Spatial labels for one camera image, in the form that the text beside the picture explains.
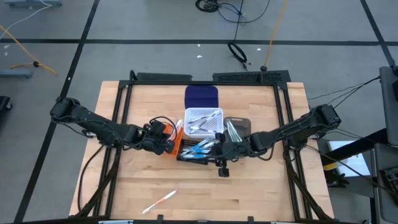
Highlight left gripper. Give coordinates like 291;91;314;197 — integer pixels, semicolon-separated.
143;133;175;156

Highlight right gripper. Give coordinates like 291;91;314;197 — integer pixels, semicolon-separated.
207;133;251;164

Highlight pink toothbrush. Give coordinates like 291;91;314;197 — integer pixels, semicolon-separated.
141;189;179;215
174;119;185;141
167;124;178;149

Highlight blue toothbrush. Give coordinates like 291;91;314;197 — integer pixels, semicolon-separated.
182;138;215;153
183;146;217;156
180;152;211;160

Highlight white perforated plastic basket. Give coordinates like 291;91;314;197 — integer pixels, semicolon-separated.
183;107;224;140

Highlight black slotted plastic basket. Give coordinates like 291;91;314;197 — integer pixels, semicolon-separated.
176;138;220;166

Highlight grey translucent plastic bin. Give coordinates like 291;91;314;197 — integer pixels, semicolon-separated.
222;116;252;144

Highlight dark blue tray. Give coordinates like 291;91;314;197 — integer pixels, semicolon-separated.
184;85;219;110

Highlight black rear panel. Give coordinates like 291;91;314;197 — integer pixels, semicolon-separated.
136;72;193;82

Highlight black perforated rear box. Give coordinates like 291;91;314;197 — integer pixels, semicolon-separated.
212;70;292;84

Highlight white paper box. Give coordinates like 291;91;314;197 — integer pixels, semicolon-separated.
326;139;371;179

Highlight black desk beam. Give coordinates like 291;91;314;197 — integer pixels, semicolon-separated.
320;128;389;162

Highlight black floor object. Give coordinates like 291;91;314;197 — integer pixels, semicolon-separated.
0;95;13;112

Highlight dark desk keyboard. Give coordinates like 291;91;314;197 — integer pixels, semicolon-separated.
379;167;398;194

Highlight grey desk panel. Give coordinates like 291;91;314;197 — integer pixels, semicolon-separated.
371;142;398;224

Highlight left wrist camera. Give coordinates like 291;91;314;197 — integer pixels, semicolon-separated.
150;119;168;135

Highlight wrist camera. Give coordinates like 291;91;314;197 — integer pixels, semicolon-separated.
216;160;231;179
150;119;168;135

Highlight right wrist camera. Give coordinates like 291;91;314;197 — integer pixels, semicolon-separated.
216;160;231;179

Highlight black aluminium table frame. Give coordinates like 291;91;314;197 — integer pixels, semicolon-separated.
70;70;335;224

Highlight black floor cable loop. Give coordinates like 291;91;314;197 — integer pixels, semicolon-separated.
226;41;249;70

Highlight yellow hanging cable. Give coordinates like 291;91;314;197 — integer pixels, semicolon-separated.
263;0;289;70

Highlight black floor cable bundle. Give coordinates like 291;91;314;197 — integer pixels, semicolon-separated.
195;0;271;25

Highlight yellow floor cable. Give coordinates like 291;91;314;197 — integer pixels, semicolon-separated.
0;24;57;75

